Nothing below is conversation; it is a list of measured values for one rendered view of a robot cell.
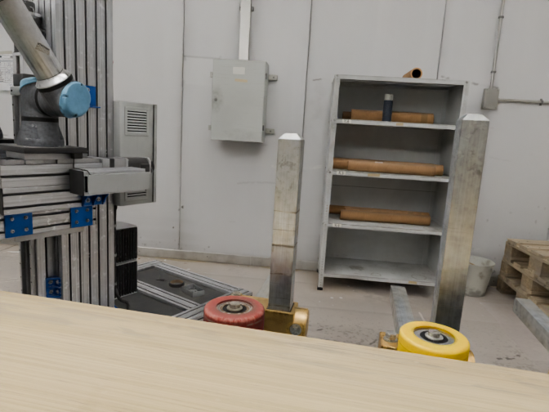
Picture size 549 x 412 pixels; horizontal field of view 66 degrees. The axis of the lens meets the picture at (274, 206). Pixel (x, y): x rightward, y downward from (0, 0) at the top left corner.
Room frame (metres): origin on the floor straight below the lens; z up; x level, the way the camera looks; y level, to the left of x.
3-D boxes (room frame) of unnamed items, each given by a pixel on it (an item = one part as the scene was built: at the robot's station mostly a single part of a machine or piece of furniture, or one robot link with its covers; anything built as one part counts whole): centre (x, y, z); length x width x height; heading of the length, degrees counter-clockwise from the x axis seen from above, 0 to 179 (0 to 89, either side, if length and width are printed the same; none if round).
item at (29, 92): (1.51, 0.84, 1.21); 0.13 x 0.12 x 0.14; 64
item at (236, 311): (0.52, 0.04, 0.85); 0.08 x 0.08 x 0.11
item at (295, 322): (0.65, 0.00, 0.84); 0.14 x 0.06 x 0.05; 79
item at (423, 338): (0.47, -0.20, 0.85); 0.08 x 0.08 x 0.11
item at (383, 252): (3.17, -0.82, 0.78); 0.90 x 0.45 x 1.55; 85
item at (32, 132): (1.51, 0.85, 1.09); 0.15 x 0.15 x 0.10
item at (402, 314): (0.67, -0.24, 0.80); 0.44 x 0.03 x 0.04; 169
